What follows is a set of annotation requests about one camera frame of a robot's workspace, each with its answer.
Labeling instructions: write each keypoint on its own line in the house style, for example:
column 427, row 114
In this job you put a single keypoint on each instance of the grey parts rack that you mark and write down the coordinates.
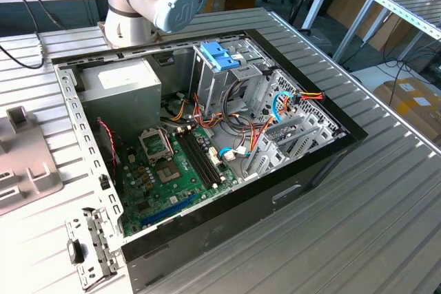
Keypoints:
column 27, row 149

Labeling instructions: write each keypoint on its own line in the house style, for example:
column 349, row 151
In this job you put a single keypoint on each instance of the brown cardboard panel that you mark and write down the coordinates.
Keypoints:
column 344, row 5

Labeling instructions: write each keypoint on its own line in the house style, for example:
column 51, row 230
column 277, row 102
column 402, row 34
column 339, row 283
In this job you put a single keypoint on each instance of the thin metal locking lever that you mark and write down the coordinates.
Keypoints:
column 169, row 144

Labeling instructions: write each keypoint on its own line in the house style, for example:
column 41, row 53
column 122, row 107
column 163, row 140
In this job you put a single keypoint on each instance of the blue expansion slot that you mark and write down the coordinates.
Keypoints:
column 169, row 209

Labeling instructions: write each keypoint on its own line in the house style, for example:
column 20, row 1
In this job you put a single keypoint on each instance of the blue plastic drive bracket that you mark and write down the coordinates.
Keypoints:
column 218, row 56

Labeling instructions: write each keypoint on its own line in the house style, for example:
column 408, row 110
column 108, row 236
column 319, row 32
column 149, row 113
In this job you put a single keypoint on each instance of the metal disk bay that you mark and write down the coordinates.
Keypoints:
column 272, row 156

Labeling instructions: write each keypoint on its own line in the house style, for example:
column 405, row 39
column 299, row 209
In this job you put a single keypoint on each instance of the green motherboard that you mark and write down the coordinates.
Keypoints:
column 165, row 192

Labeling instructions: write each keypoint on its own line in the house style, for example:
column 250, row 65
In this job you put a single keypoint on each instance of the black case fan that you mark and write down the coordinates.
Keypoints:
column 103, row 142

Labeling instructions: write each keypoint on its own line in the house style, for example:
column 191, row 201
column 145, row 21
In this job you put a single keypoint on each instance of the metal drive cage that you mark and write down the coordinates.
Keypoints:
column 210, row 91

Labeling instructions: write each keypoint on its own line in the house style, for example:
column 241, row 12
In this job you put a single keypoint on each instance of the white low table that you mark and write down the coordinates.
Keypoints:
column 365, row 77

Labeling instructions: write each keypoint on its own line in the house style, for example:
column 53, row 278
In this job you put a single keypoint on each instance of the large labelled cardboard box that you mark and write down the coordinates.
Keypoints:
column 413, row 108

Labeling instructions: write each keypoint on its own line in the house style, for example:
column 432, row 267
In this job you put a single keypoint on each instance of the black open PC case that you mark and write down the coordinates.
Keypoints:
column 241, row 218

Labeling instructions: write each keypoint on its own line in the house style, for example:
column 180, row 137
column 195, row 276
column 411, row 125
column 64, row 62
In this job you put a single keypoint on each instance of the CPU socket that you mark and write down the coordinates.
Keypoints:
column 167, row 171

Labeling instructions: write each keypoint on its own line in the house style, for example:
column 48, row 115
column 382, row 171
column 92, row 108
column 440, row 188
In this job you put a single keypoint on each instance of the grey power supply box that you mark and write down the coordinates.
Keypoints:
column 120, row 101

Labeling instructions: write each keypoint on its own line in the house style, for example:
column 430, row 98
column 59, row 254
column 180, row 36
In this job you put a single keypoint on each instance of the black RAM slot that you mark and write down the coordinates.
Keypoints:
column 194, row 158
column 197, row 158
column 202, row 158
column 205, row 158

